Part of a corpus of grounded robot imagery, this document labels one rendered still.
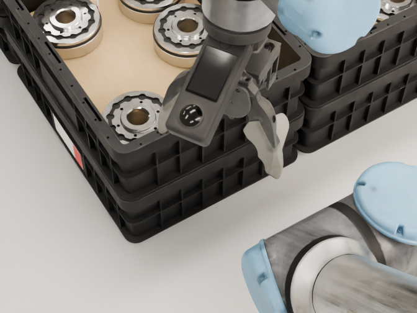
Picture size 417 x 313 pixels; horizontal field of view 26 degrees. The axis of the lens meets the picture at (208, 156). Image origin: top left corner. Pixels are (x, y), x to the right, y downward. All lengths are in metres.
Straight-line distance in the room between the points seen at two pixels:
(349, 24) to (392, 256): 0.39
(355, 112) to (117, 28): 0.38
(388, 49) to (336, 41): 0.55
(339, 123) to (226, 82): 0.51
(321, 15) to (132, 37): 0.66
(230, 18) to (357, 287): 0.30
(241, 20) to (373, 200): 0.31
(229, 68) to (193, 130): 0.07
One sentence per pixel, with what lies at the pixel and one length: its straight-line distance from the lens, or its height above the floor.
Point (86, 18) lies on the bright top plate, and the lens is 1.36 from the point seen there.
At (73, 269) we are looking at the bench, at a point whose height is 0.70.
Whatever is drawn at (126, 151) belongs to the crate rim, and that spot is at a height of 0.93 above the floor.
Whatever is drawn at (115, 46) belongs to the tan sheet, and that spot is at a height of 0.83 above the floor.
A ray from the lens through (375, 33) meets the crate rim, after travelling 1.26.
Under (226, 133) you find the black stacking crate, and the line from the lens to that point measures 1.22.
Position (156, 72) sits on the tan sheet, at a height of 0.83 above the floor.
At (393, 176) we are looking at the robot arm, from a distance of 1.11.
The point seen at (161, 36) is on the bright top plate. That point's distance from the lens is 1.33.
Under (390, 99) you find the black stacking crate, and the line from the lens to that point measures 1.45.
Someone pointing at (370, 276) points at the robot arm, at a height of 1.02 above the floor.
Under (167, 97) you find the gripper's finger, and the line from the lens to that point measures 1.01.
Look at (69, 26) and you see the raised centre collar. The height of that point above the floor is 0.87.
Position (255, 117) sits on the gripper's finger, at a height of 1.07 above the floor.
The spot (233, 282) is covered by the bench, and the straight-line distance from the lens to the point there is 1.27.
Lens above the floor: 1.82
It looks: 54 degrees down
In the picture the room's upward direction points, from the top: straight up
